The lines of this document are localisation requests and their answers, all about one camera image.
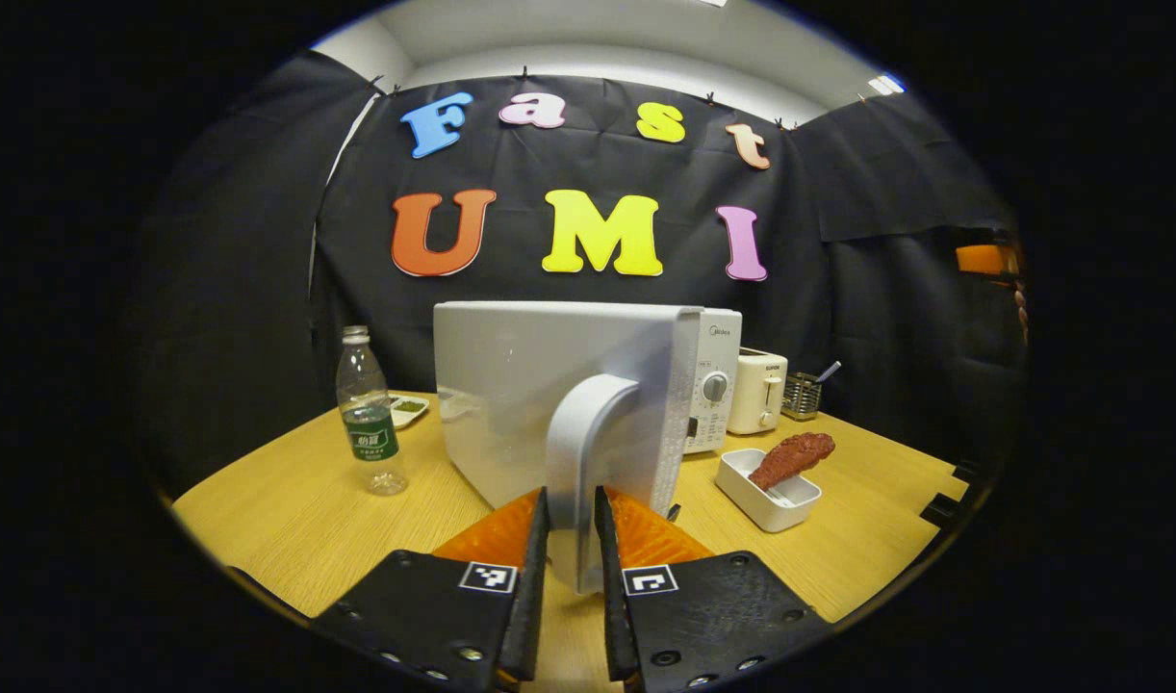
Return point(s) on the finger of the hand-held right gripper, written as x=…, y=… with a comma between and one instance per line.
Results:
x=987, y=260

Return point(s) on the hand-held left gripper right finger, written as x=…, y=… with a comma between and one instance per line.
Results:
x=609, y=577

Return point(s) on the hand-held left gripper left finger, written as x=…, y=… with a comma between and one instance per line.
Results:
x=535, y=577

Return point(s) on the white microwave oven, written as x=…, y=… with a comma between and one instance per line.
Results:
x=521, y=385

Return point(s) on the reddish brown meat piece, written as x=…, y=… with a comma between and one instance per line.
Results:
x=790, y=457

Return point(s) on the small dish with green food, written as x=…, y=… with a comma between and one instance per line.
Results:
x=410, y=409

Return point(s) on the white rectangular dish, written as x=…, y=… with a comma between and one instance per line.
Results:
x=742, y=486

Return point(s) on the metal spoon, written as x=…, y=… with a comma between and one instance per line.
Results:
x=829, y=371

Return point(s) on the small ceiling light panel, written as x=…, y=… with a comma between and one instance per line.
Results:
x=884, y=85

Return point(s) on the clear plastic water bottle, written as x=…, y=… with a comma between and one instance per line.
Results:
x=369, y=423

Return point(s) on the white toaster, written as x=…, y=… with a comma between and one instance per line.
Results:
x=756, y=390

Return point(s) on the black table edge bracket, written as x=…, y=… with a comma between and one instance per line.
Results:
x=944, y=508
x=973, y=472

